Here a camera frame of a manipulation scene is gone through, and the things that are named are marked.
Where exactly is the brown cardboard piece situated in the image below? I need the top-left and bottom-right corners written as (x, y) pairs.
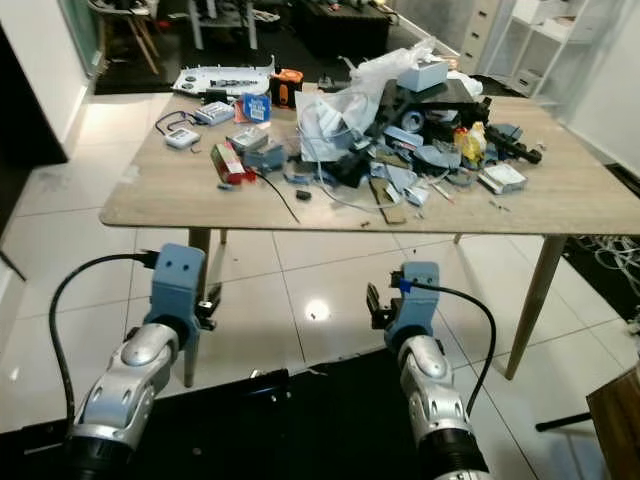
top-left (369, 177), bottom-right (408, 226)

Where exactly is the black floor mat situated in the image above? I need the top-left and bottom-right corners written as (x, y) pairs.
top-left (0, 344), bottom-right (423, 480)

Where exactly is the red box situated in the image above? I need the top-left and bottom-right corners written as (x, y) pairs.
top-left (209, 141), bottom-right (252, 187)

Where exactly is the blue-grey printed part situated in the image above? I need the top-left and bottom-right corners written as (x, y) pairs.
top-left (245, 140), bottom-right (287, 174)

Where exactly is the small white square device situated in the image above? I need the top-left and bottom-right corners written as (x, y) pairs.
top-left (164, 126), bottom-right (202, 152)

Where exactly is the small grey box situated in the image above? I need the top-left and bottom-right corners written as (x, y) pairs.
top-left (227, 124), bottom-right (267, 152)

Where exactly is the flat white box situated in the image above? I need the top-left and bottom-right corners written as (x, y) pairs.
top-left (477, 161), bottom-right (530, 197)

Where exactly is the yellow bottle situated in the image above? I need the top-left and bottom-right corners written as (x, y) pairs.
top-left (454, 121), bottom-right (489, 164)

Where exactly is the white keypad device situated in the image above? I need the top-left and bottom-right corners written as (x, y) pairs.
top-left (194, 100), bottom-right (237, 127)

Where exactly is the clear plastic bag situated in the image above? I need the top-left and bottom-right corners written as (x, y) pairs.
top-left (294, 38), bottom-right (447, 163)

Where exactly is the small blue box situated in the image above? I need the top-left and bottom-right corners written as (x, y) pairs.
top-left (239, 92), bottom-right (272, 124)

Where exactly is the black rod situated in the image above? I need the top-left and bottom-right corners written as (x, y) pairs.
top-left (534, 409), bottom-right (594, 434)

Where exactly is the black tool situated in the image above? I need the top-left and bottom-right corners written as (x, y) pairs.
top-left (484, 121), bottom-right (544, 167)

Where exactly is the light wooden table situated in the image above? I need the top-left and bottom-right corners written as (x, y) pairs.
top-left (99, 93), bottom-right (640, 387)

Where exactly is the large black box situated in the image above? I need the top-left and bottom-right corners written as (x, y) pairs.
top-left (378, 77), bottom-right (488, 143)

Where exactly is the long white plastic panel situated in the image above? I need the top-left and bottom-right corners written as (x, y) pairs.
top-left (174, 58), bottom-right (277, 100)

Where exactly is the orange and black device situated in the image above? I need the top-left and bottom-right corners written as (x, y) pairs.
top-left (269, 68), bottom-right (307, 110)

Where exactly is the white box with blue side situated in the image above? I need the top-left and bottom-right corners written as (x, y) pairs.
top-left (396, 57), bottom-right (452, 94)

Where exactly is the brown wooden furniture corner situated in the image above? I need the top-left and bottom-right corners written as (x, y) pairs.
top-left (587, 364), bottom-right (640, 480)

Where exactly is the black storage crate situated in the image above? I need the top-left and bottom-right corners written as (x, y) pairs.
top-left (288, 0), bottom-right (398, 60)

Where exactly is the white side table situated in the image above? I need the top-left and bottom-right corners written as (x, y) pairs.
top-left (184, 0), bottom-right (258, 53)

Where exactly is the wooden legged chair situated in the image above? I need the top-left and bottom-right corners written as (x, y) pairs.
top-left (88, 0), bottom-right (163, 77)

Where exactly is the white shelf unit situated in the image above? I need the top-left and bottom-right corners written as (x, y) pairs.
top-left (458, 0), bottom-right (603, 103)

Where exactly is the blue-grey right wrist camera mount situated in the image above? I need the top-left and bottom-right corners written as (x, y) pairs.
top-left (399, 261), bottom-right (444, 343)

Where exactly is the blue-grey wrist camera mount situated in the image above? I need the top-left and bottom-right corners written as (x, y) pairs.
top-left (399, 261), bottom-right (444, 343)
top-left (150, 243), bottom-right (209, 336)

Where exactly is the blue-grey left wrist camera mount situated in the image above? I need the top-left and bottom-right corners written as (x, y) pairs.
top-left (150, 243), bottom-right (209, 336)

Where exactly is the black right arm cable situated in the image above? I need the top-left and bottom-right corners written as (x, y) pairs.
top-left (399, 279), bottom-right (500, 417)

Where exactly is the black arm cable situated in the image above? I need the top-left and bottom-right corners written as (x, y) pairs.
top-left (399, 279), bottom-right (500, 417)
top-left (48, 251), bottom-right (163, 423)

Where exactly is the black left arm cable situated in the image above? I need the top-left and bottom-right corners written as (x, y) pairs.
top-left (48, 251), bottom-right (163, 423)

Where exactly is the thin black cable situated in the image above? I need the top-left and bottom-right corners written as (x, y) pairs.
top-left (254, 169), bottom-right (304, 224)

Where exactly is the white floor cable bundle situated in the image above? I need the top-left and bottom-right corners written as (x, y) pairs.
top-left (564, 231), bottom-right (640, 303)

